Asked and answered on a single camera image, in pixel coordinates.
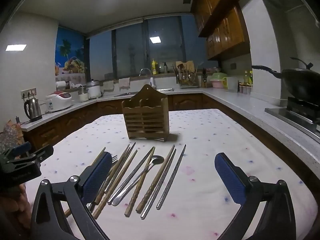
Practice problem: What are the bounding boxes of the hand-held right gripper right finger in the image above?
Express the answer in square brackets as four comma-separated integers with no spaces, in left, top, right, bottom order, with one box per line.
[214,152,297,240]

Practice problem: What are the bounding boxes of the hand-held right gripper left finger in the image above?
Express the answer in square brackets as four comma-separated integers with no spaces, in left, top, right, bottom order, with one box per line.
[31,152,113,240]

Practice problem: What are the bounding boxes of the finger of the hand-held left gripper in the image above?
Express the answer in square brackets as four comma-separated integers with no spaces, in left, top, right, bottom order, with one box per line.
[30,144,54,162]
[9,142,32,160]

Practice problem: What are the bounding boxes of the metal chopstick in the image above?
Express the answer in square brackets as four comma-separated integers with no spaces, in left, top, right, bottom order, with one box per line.
[140,149,177,220]
[101,142,137,195]
[107,147,154,204]
[156,144,187,210]

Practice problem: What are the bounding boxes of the metal spoon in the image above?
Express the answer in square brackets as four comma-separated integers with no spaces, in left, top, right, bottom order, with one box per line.
[111,155,165,207]

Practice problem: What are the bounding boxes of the wooden utensil holder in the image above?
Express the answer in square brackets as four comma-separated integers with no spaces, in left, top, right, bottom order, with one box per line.
[121,84,169,142]

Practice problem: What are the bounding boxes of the steel electric kettle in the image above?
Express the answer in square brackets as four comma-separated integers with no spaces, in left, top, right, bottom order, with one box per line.
[24,97,43,122]

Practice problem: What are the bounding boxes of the white dotted tablecloth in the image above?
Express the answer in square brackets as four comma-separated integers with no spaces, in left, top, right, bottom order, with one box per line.
[25,109,314,240]

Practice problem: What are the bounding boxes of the white and red rice cooker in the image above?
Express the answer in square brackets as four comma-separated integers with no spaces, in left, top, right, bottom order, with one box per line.
[45,92,73,113]

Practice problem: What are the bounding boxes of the white kitchen countertop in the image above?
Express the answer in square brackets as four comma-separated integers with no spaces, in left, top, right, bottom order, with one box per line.
[20,86,320,178]

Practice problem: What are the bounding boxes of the white steel-lidded cooker pot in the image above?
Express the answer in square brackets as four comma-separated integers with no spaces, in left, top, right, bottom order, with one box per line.
[86,79,102,99]

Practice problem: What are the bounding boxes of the steel kitchen sink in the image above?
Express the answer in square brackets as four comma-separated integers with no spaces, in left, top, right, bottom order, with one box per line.
[114,88,175,97]

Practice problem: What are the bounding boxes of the wooden lower cabinets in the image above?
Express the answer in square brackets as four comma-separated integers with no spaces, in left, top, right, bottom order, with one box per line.
[22,93,313,170]

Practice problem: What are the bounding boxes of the wooden cabinets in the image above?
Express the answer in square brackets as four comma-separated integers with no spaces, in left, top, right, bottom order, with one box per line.
[22,93,313,170]
[191,0,251,60]

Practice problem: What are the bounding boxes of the steel gas stove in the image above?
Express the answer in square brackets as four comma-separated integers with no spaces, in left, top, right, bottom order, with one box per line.
[264,96,320,140]

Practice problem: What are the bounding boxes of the beige dish cloth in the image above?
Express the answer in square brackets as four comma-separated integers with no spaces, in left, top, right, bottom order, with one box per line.
[102,80,115,92]

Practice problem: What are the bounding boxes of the white plastic pitcher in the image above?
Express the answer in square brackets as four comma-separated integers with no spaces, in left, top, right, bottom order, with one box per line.
[226,77,238,92]

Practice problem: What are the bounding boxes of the pink and green colander basin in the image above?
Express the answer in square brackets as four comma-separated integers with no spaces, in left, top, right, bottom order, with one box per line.
[209,73,228,88]

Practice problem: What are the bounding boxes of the pink dish cloth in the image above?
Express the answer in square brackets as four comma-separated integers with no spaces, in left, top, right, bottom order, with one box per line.
[118,78,131,91]

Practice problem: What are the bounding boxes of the steel cutlery drying rack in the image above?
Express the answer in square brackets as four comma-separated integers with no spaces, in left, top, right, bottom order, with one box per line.
[176,70,200,88]

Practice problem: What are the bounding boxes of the steel kitchen faucet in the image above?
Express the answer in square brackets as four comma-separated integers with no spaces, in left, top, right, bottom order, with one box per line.
[139,68,155,88]

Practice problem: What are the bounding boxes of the black wok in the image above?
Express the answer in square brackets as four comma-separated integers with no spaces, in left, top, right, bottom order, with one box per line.
[251,57,320,99]

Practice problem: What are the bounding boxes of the wooden cutting board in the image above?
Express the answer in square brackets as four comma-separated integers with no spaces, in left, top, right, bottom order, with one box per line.
[176,60,195,74]

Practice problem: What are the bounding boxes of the kitchen window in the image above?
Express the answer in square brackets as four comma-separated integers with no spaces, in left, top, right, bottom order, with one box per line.
[86,14,220,79]

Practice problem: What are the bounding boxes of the wooden upper cabinets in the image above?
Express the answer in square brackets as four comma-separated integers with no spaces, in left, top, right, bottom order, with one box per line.
[191,0,251,60]

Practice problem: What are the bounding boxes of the wall power socket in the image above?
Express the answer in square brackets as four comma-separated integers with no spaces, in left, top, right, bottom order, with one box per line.
[21,88,37,98]

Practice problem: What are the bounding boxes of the tropical fruit wall poster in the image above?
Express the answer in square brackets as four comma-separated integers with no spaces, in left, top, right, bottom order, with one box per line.
[54,26,87,77]

